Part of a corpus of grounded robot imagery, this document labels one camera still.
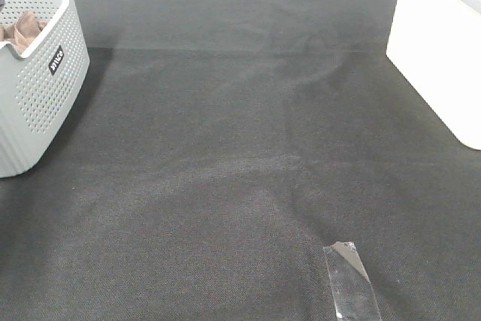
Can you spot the black table cloth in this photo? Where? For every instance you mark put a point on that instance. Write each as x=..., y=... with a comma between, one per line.
x=216, y=148

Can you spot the white storage box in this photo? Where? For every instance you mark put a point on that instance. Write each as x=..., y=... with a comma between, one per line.
x=435, y=44

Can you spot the brown towel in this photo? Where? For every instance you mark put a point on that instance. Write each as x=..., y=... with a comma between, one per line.
x=23, y=31

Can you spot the grey perforated laundry basket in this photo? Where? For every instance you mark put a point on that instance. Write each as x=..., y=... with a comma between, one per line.
x=39, y=86

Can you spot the clear tape strip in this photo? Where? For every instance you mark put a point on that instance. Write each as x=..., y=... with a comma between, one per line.
x=351, y=288

